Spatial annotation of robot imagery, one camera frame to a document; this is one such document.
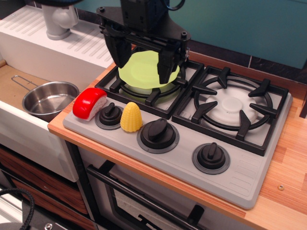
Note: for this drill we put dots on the light green plastic plate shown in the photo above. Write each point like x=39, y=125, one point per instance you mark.
x=141, y=70

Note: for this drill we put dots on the white toy sink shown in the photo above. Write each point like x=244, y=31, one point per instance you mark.
x=29, y=58

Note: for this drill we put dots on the grey toy stove top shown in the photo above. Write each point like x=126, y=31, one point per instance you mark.
x=240, y=184

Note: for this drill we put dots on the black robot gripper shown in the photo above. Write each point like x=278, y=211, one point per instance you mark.
x=144, y=23

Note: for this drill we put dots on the black stove knob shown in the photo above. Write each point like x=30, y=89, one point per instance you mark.
x=109, y=117
x=158, y=137
x=211, y=159

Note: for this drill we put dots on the grey toy faucet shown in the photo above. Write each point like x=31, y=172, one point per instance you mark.
x=59, y=21

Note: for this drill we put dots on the black right burner grate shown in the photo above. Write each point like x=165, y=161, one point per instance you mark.
x=272, y=104

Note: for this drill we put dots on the black left stove knob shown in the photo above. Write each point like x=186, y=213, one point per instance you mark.
x=109, y=117

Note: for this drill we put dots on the black middle stove knob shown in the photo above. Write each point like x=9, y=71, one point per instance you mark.
x=158, y=137

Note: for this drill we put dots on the yellow toy corn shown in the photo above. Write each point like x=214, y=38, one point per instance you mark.
x=131, y=119

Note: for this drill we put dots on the stainless steel pot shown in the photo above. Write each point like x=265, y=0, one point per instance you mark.
x=47, y=100

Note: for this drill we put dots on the black oven door handle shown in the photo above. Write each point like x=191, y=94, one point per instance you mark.
x=102, y=174

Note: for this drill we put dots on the black left burner grate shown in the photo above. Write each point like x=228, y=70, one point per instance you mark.
x=162, y=101

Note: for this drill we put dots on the red white toy sushi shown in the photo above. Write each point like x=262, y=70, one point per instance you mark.
x=88, y=103

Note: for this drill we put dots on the white right burner cap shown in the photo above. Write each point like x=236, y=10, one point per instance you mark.
x=230, y=102

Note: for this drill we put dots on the black burner grate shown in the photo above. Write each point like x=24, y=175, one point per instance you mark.
x=272, y=104
x=162, y=101

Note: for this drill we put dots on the black right stove knob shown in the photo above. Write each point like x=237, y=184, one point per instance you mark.
x=211, y=159

